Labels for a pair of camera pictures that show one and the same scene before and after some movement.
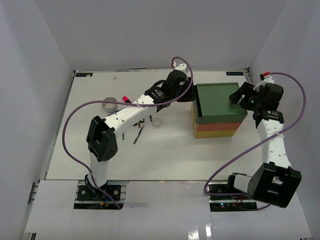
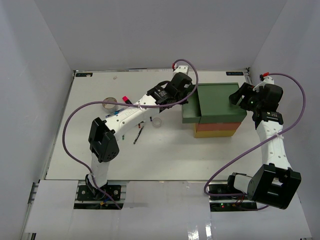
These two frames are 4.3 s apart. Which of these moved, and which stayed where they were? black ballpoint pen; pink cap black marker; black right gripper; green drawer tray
Moved: green drawer tray
Stayed: black right gripper; pink cap black marker; black ballpoint pen
